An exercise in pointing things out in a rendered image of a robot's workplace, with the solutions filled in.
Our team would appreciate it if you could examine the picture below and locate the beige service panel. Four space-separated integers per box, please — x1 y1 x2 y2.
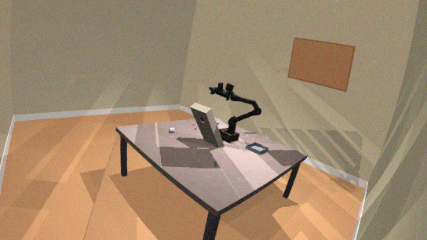
190 103 224 148

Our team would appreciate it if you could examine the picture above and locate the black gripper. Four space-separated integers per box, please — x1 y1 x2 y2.
209 87 225 96

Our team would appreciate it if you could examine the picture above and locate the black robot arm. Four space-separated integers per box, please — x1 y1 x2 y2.
217 83 262 134

